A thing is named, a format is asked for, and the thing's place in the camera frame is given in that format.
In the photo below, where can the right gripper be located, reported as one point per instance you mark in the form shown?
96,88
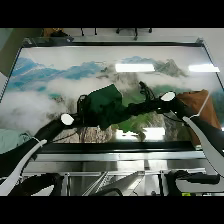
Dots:
137,109

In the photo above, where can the green T-shirt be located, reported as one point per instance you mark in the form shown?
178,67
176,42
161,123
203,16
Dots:
104,106

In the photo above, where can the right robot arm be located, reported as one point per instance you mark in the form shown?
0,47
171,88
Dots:
206,133

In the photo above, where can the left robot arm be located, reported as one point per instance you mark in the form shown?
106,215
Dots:
20,156

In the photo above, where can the brown garment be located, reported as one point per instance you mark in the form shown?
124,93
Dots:
200,106

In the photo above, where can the black chair base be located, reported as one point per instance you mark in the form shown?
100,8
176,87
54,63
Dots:
135,31

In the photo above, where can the pale green garment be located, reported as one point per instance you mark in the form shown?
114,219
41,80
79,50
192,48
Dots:
11,140

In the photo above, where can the silver frame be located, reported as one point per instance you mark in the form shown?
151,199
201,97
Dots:
116,163

